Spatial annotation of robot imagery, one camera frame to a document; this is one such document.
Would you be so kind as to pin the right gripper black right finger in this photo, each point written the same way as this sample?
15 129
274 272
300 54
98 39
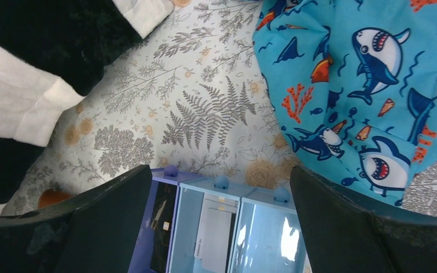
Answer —
345 231

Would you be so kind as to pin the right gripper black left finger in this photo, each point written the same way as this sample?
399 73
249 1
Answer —
94 231

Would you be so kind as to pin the black card in purple slot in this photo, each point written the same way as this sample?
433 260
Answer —
161 224

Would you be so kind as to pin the purple blue card organizer box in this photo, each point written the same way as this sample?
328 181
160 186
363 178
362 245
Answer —
194 223

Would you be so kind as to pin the white card in middle slot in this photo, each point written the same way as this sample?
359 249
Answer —
215 232

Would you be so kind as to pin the blue shark print cloth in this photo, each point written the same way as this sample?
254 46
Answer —
353 85

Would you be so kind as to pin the floral patterned table mat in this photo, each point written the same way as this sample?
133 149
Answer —
193 95

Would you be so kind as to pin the black white checkered blanket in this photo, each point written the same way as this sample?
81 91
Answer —
52 54

